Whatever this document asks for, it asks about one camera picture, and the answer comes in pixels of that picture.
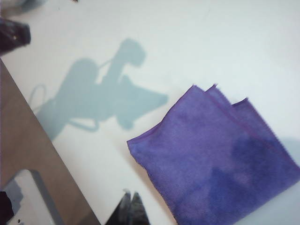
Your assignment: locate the white robot base platform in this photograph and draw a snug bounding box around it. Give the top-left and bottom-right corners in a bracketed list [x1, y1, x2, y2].
[0, 169, 65, 225]

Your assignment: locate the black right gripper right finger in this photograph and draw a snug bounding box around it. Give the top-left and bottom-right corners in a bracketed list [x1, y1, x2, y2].
[132, 191, 150, 225]

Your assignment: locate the purple microfiber cloth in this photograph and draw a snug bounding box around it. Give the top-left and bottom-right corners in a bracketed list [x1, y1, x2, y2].
[126, 83, 300, 225]

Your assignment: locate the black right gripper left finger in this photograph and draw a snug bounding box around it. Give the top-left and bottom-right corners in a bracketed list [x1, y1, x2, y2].
[105, 189, 132, 225]

